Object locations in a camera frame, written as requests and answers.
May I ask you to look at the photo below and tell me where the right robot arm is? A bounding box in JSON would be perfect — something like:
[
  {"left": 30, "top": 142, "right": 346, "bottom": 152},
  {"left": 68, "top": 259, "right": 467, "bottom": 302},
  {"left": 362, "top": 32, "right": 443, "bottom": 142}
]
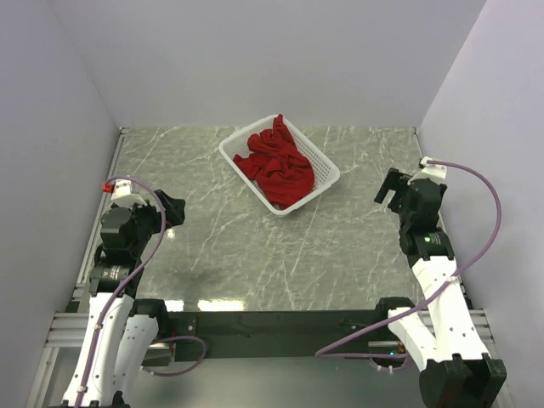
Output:
[{"left": 373, "top": 167, "right": 507, "bottom": 407}]

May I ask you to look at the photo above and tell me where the white plastic basket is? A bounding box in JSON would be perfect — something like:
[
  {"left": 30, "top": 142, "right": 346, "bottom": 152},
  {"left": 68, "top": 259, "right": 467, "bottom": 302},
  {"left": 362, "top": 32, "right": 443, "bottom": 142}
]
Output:
[{"left": 218, "top": 114, "right": 340, "bottom": 217}]

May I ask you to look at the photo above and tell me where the aluminium frame rail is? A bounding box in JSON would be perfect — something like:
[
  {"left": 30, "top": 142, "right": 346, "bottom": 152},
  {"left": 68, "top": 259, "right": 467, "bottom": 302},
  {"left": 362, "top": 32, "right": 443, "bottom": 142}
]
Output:
[{"left": 45, "top": 126, "right": 128, "bottom": 349}]

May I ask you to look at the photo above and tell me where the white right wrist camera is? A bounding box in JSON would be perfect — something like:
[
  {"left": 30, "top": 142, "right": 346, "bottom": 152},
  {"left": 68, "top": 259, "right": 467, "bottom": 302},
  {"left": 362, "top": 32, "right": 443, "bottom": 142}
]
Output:
[{"left": 408, "top": 156, "right": 447, "bottom": 184}]

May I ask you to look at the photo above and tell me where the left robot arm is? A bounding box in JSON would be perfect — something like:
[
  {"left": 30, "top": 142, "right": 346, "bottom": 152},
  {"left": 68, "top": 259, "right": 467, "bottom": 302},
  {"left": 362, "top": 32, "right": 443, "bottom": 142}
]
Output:
[{"left": 61, "top": 190, "right": 185, "bottom": 407}]

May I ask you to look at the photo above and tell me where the red t shirt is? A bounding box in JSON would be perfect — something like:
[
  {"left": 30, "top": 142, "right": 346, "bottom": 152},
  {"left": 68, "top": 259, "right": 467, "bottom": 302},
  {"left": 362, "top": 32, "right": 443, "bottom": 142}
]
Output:
[{"left": 233, "top": 114, "right": 315, "bottom": 210}]

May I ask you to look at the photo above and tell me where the black base beam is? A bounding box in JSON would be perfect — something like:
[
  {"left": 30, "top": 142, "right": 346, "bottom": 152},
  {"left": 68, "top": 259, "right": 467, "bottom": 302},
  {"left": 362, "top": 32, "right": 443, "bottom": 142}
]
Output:
[{"left": 168, "top": 309, "right": 380, "bottom": 359}]

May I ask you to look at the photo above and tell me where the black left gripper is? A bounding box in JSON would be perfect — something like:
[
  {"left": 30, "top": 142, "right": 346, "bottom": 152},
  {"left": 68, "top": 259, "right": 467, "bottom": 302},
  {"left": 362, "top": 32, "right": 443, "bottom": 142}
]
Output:
[{"left": 122, "top": 189, "right": 184, "bottom": 256}]

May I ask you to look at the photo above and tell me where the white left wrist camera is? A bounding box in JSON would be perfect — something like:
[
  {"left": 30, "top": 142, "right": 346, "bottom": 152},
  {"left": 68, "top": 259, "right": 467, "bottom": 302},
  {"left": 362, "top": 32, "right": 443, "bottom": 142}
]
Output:
[{"left": 102, "top": 179, "right": 146, "bottom": 208}]

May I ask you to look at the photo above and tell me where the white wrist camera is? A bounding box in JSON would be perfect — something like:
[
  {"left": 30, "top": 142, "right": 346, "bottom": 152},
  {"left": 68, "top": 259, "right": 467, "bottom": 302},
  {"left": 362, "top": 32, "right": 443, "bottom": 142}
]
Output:
[
  {"left": 408, "top": 156, "right": 447, "bottom": 184},
  {"left": 102, "top": 179, "right": 146, "bottom": 208}
]

